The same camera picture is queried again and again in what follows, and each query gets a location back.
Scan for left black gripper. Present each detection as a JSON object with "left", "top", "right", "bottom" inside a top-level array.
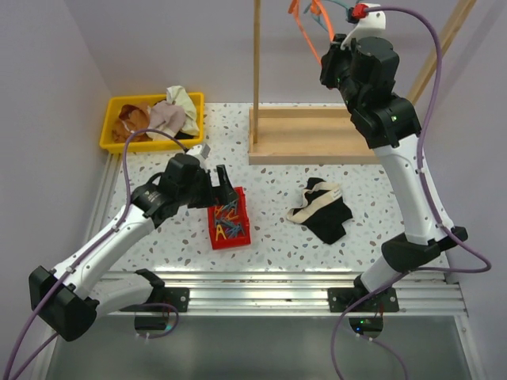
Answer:
[{"left": 177, "top": 164, "right": 238, "bottom": 208}]

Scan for blue clothespin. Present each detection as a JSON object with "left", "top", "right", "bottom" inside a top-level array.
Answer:
[{"left": 227, "top": 224, "right": 245, "bottom": 238}]

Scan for yellow clothespin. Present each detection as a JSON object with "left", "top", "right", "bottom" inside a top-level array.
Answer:
[{"left": 215, "top": 224, "right": 227, "bottom": 241}]

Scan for teal plastic hanger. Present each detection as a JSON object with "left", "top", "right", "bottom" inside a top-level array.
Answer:
[{"left": 303, "top": 0, "right": 351, "bottom": 25}]

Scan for orange plastic hanger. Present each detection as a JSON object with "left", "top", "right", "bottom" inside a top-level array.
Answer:
[{"left": 288, "top": 0, "right": 335, "bottom": 65}]

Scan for black underwear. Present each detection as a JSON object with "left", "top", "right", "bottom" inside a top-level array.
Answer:
[{"left": 287, "top": 177, "right": 353, "bottom": 245}]

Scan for brown orange underwear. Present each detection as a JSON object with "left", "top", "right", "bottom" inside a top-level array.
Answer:
[{"left": 112, "top": 102, "right": 151, "bottom": 143}]

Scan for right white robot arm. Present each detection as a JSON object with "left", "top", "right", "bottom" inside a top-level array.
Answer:
[{"left": 320, "top": 34, "right": 468, "bottom": 311}]

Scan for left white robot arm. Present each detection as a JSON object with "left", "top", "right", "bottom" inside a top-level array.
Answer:
[{"left": 29, "top": 154, "right": 238, "bottom": 341}]

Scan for orange clothespin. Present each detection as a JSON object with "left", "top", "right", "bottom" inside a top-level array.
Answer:
[{"left": 224, "top": 214, "right": 238, "bottom": 221}]

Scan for red plastic bin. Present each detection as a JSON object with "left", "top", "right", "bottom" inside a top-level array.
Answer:
[{"left": 208, "top": 187, "right": 251, "bottom": 250}]

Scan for wooden rack base tray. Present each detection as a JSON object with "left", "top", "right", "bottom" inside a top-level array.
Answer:
[{"left": 249, "top": 105, "right": 379, "bottom": 165}]

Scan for yellow plastic tray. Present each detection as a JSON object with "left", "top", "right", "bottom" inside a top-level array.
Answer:
[{"left": 99, "top": 92, "right": 204, "bottom": 154}]

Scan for pale green cloth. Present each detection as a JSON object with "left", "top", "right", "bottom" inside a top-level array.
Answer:
[{"left": 166, "top": 85, "right": 199, "bottom": 136}]

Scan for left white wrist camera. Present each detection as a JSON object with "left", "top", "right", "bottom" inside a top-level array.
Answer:
[{"left": 186, "top": 143, "right": 211, "bottom": 170}]

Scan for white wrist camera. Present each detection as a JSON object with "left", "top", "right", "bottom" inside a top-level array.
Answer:
[
  {"left": 331, "top": 2, "right": 387, "bottom": 50},
  {"left": 186, "top": 143, "right": 211, "bottom": 170}
]

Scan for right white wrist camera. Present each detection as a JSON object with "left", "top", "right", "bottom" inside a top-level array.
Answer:
[{"left": 331, "top": 2, "right": 387, "bottom": 50}]

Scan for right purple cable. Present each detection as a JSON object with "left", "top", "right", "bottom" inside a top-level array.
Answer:
[{"left": 329, "top": 2, "right": 493, "bottom": 380}]

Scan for left wooden rack post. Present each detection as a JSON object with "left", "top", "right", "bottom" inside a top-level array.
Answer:
[{"left": 251, "top": 0, "right": 261, "bottom": 144}]

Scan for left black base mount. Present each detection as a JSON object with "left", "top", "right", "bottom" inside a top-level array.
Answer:
[{"left": 133, "top": 287, "right": 190, "bottom": 313}]

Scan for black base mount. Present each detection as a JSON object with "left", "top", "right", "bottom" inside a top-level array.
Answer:
[
  {"left": 327, "top": 287, "right": 400, "bottom": 313},
  {"left": 133, "top": 287, "right": 190, "bottom": 313}
]

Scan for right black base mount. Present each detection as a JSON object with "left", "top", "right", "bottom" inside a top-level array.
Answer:
[{"left": 327, "top": 287, "right": 400, "bottom": 313}]

